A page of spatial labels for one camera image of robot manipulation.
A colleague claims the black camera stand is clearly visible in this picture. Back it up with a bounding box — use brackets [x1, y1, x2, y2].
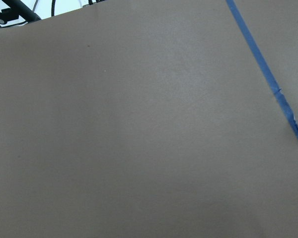
[0, 0, 42, 28]

